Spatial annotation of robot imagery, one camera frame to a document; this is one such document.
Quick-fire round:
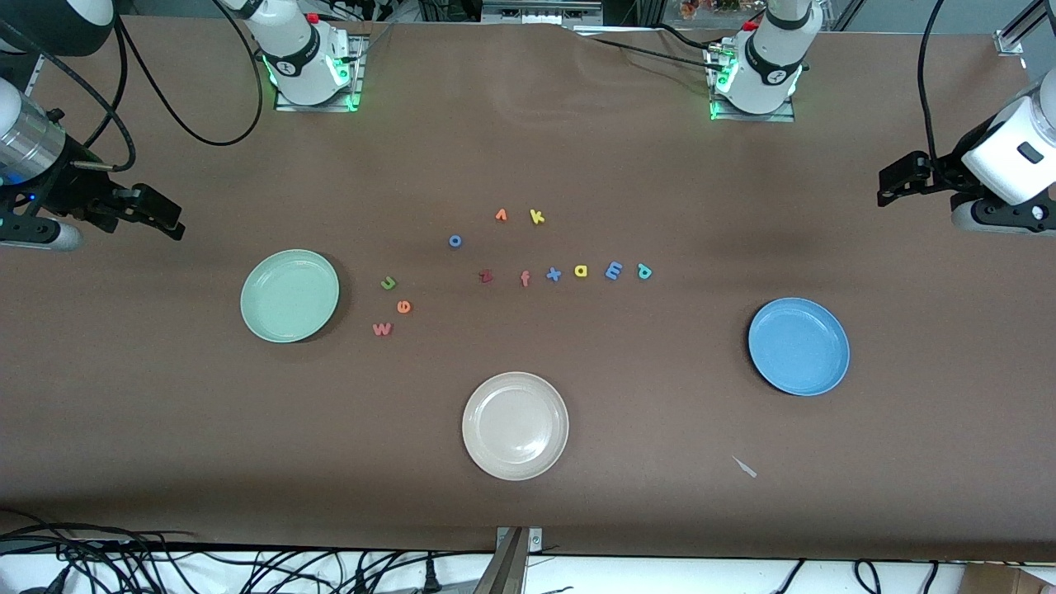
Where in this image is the beige plastic plate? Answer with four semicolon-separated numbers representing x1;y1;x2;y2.
462;371;570;482

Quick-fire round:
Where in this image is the brown table cover sheet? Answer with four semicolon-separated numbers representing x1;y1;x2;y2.
0;16;1056;562

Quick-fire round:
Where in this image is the light green plastic plate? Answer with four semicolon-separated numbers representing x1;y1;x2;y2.
240;249;341;344

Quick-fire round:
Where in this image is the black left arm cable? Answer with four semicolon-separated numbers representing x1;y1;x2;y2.
917;0;950;166

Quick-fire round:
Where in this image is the black power cable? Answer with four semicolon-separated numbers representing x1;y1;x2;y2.
654;22;715;49
587;36;720;62

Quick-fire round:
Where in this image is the colourful toy pile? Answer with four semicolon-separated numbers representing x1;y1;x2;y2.
678;0;764;21

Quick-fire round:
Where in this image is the grey metal box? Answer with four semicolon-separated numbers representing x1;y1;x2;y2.
481;0;603;26

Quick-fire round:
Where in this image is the cardboard box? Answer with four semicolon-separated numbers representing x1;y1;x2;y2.
959;563;1056;594

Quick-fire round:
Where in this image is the aluminium frame post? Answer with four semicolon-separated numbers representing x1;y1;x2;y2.
473;528;529;594

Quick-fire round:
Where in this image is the tangled black cable bundle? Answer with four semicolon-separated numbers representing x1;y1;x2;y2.
0;510;496;594

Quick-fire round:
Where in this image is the blue plastic plate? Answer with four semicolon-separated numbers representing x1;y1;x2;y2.
748;297;851;398

